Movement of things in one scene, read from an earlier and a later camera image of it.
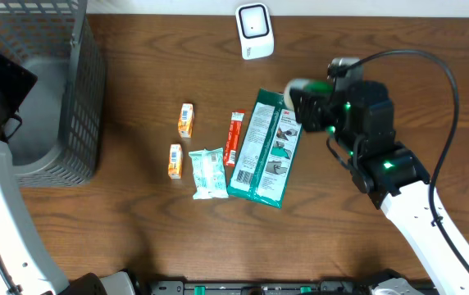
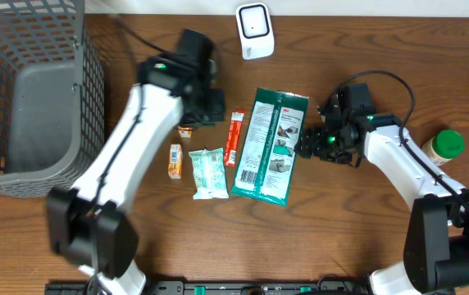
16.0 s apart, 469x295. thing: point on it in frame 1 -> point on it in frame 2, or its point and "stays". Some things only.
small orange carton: [175, 166] stays
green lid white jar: [311, 86] -> [444, 146]
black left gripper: [6, 85] -> [217, 117]
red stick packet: [237, 118] stays
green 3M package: [267, 149] stays
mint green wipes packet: [210, 174] stays
